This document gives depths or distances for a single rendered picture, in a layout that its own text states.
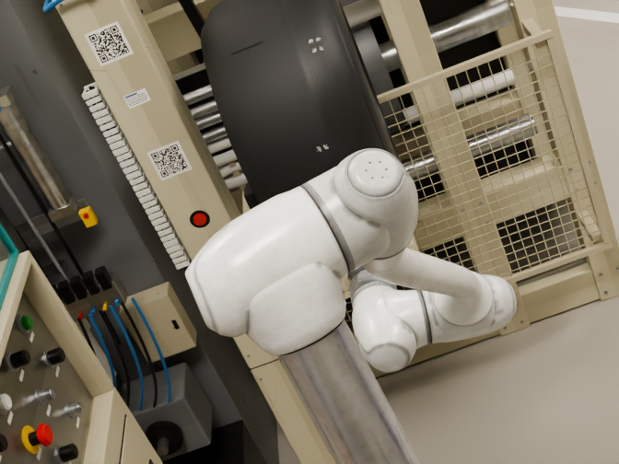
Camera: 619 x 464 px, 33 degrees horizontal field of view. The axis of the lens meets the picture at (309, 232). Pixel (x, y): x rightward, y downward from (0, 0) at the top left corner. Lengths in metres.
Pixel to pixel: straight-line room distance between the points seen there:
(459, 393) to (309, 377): 1.90
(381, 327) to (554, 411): 1.31
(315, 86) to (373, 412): 0.86
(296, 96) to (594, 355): 1.49
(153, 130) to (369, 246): 1.03
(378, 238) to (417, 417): 1.91
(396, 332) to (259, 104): 0.55
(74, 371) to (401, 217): 1.09
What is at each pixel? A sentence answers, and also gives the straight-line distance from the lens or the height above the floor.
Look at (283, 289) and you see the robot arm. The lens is 1.27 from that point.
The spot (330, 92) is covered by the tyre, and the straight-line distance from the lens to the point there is 2.03.
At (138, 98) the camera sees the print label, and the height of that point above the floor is 1.38.
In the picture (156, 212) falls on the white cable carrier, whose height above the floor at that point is 1.11.
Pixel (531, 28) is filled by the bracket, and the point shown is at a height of 0.98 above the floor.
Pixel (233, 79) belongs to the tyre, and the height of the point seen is 1.38.
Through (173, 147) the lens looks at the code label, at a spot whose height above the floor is 1.25.
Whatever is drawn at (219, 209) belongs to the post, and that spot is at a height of 1.07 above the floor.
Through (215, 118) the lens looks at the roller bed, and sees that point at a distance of 2.68.
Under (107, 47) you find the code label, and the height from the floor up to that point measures 1.51.
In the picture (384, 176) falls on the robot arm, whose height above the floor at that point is 1.49.
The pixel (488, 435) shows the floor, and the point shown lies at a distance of 3.05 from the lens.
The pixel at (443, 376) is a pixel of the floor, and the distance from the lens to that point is 3.28.
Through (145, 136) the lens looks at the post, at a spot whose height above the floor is 1.29.
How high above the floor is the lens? 2.09
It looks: 29 degrees down
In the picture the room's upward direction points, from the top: 25 degrees counter-clockwise
